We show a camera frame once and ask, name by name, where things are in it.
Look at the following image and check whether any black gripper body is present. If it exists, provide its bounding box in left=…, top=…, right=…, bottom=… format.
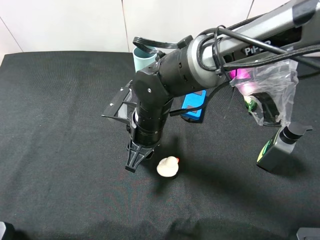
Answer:
left=129, top=99, right=173, bottom=148

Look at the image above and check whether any black mesh right gripper finger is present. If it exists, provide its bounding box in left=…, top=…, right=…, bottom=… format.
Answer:
left=125, top=141, right=153, bottom=173

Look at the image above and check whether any black mesh left gripper finger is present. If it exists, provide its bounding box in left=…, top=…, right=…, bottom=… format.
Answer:
left=145, top=151, right=153, bottom=160

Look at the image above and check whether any white toy duck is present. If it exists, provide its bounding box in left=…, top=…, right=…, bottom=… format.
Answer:
left=156, top=156, right=180, bottom=178

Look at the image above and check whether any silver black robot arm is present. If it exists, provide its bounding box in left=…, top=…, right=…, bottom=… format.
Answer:
left=125, top=0, right=320, bottom=172

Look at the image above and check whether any grey object bottom right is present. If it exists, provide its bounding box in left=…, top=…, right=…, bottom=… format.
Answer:
left=296, top=227, right=320, bottom=240

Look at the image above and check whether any blue box with grey pads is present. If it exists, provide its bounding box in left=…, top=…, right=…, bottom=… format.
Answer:
left=180, top=90, right=207, bottom=123

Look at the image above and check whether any light teal cup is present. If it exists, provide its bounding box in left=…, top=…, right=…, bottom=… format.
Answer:
left=132, top=47, right=157, bottom=72

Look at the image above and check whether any black table cloth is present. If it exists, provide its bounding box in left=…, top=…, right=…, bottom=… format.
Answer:
left=0, top=51, right=320, bottom=240

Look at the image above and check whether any purple toy eggplant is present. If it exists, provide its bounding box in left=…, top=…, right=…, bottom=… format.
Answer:
left=229, top=68, right=258, bottom=114

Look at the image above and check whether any grey pump bottle black cap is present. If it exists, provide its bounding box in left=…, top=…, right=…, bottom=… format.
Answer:
left=256, top=122, right=313, bottom=172

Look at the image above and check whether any clear plastic bag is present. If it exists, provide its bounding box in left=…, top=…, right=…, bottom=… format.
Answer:
left=245, top=59, right=299, bottom=127

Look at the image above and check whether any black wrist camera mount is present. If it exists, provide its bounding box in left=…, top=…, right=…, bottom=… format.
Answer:
left=101, top=80, right=137, bottom=125

